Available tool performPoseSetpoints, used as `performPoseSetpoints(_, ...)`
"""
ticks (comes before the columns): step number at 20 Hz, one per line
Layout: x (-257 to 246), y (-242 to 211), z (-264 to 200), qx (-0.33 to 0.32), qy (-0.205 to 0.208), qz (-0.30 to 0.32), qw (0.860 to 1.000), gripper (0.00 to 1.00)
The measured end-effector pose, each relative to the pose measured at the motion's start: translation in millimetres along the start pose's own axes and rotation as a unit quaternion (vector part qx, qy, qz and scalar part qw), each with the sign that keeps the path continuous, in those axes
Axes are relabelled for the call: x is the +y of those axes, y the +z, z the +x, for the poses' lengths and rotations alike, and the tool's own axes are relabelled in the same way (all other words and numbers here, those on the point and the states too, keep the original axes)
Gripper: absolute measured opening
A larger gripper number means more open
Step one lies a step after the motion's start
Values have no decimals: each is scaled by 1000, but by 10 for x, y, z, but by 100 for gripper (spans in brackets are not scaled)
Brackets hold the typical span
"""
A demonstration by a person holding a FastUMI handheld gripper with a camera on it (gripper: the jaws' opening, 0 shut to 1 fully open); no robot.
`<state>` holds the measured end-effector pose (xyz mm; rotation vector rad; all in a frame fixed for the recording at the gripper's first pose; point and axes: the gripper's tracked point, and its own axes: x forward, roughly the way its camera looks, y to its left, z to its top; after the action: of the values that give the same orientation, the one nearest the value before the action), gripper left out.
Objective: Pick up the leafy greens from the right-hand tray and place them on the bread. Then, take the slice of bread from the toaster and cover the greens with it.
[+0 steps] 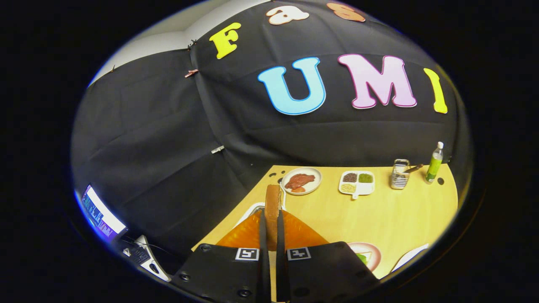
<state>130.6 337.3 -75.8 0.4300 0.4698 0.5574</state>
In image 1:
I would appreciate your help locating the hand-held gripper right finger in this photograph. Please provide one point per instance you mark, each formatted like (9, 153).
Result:
(281, 252)

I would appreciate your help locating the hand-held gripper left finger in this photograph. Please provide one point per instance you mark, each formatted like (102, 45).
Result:
(264, 252)

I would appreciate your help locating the bread slice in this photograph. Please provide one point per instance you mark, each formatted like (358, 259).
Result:
(367, 254)
(273, 206)

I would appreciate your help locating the green lettuce leaf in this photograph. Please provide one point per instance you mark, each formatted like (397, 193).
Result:
(362, 258)

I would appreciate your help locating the white toaster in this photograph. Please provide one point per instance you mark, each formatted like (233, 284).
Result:
(252, 209)

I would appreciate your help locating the red meat slice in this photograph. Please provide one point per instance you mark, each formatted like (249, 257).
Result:
(300, 181)

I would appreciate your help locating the round plate with meat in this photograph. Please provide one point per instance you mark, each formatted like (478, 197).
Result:
(318, 179)

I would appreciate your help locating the pink round plate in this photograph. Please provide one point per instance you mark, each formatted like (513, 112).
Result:
(375, 252)

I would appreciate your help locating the white divided bean dish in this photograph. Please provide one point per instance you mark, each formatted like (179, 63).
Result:
(357, 190)

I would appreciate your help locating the white cloth clip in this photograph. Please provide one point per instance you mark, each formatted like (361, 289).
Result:
(217, 149)

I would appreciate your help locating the black keyboard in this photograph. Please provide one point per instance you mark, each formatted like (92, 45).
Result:
(139, 254)

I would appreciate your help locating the white flat plate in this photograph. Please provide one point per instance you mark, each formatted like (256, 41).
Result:
(410, 256)

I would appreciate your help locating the computer monitor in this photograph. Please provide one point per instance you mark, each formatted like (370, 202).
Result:
(103, 214)

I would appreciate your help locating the black backdrop cloth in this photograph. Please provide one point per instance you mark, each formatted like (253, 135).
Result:
(147, 126)

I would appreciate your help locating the green drink bottle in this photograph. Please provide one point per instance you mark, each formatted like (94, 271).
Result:
(433, 166)

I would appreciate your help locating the red cloth clip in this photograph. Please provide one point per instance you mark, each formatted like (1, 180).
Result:
(191, 73)

